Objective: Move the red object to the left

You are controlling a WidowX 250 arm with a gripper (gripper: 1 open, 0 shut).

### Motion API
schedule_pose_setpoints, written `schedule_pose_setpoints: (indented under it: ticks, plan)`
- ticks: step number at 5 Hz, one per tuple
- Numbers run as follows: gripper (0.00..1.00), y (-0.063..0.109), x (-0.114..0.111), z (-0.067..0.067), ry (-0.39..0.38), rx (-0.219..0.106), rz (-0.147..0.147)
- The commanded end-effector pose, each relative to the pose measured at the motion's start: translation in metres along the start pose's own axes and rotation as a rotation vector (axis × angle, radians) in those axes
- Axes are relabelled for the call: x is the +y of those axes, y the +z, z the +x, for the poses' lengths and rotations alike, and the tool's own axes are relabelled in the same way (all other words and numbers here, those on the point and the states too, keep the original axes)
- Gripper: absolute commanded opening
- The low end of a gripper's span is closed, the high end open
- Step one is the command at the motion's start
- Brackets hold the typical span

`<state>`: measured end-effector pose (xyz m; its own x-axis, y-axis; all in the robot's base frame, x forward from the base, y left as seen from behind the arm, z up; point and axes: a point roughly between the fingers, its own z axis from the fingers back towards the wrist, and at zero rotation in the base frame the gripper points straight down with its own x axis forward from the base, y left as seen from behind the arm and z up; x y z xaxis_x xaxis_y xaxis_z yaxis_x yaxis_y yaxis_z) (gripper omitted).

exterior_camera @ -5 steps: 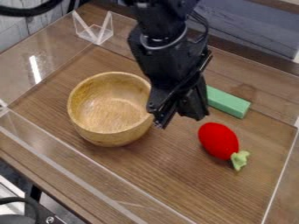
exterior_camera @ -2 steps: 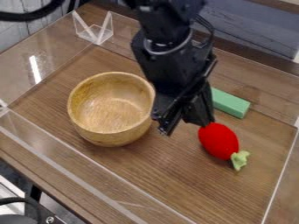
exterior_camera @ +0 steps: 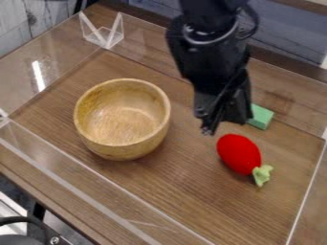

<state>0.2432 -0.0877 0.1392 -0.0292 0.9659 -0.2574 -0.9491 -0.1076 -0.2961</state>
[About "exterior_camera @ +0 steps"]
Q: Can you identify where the clear acrylic tray wall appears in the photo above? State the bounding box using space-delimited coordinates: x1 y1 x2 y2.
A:
0 110 214 245

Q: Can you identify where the black cable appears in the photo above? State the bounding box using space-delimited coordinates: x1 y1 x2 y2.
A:
0 215 45 245

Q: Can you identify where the wooden bowl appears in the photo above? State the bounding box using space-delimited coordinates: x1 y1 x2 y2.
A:
74 78 171 161

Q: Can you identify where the black table leg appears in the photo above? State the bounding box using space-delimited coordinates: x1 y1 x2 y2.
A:
33 202 46 220

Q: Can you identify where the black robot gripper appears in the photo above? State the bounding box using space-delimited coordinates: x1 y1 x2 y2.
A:
165 16 253 136

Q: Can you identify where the green rectangular block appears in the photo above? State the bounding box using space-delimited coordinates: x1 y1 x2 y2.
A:
249 104 276 130

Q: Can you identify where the red plush strawberry toy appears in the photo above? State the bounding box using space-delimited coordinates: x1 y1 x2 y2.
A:
217 134 274 187

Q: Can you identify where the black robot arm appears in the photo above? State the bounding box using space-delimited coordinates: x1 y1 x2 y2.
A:
165 0 259 135

